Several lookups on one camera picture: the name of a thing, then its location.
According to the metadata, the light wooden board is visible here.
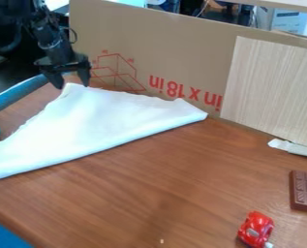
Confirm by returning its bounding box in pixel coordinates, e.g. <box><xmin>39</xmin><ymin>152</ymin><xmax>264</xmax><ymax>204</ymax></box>
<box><xmin>219</xmin><ymin>35</ymin><xmax>307</xmax><ymax>149</ymax></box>

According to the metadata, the white cloth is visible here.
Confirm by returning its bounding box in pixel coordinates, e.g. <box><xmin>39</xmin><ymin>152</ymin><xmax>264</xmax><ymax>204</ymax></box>
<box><xmin>0</xmin><ymin>82</ymin><xmax>210</xmax><ymax>182</ymax></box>

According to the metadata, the red toy car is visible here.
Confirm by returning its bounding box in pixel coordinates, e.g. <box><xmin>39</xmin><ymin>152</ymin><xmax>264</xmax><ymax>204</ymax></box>
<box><xmin>235</xmin><ymin>210</ymin><xmax>276</xmax><ymax>248</ymax></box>

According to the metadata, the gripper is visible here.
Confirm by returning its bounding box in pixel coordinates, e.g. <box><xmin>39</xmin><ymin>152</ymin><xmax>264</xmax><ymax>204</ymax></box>
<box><xmin>32</xmin><ymin>51</ymin><xmax>94</xmax><ymax>90</ymax></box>

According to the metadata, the white box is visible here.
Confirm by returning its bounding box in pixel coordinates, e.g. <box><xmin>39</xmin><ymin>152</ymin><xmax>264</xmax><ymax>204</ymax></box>
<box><xmin>255</xmin><ymin>6</ymin><xmax>307</xmax><ymax>35</ymax></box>

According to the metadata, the brown toy chocolate bar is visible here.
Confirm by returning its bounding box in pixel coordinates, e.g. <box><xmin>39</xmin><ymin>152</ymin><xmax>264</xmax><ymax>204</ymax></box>
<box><xmin>287</xmin><ymin>170</ymin><xmax>307</xmax><ymax>215</ymax></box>

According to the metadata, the cardboard box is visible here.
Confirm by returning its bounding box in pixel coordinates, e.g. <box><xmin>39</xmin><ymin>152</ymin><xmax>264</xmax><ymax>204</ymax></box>
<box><xmin>67</xmin><ymin>0</ymin><xmax>307</xmax><ymax>119</ymax></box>

